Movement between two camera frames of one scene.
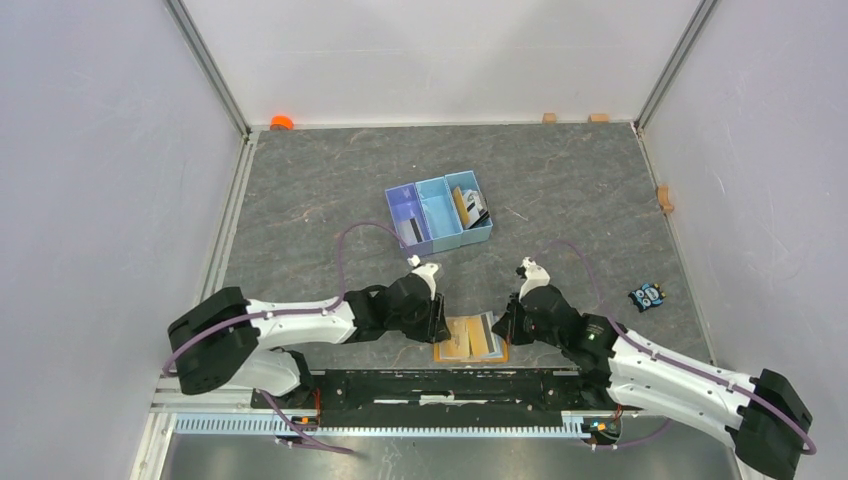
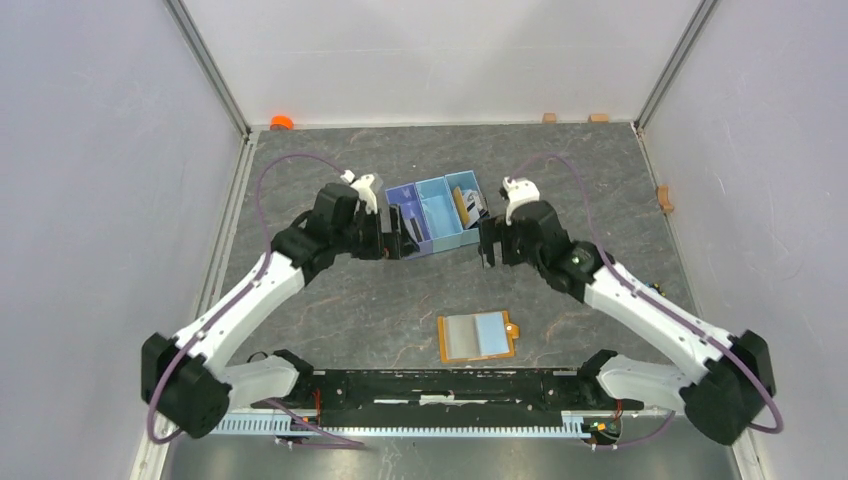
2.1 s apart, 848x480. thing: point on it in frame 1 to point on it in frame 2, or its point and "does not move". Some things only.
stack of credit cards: (472, 208) does not move
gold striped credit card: (493, 341) to (462, 336)
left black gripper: (435, 328) to (402, 244)
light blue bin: (440, 213) does not move
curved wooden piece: (663, 198) does not move
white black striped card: (411, 231) does not move
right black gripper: (508, 323) to (488, 231)
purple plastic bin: (409, 219) does not move
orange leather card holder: (472, 340) does not move
